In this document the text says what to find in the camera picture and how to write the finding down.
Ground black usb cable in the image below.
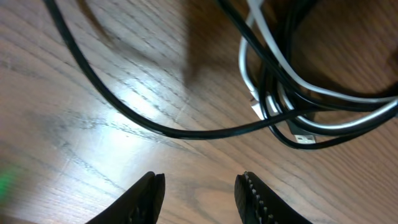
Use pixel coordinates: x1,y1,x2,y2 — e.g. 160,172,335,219
43,0,398,151

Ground white usb cable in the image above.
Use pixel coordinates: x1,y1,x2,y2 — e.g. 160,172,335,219
238,0,398,131

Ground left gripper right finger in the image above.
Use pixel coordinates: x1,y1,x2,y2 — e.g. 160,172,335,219
234,171,311,224

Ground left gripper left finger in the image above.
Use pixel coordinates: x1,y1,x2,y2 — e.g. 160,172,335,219
87,171,165,224

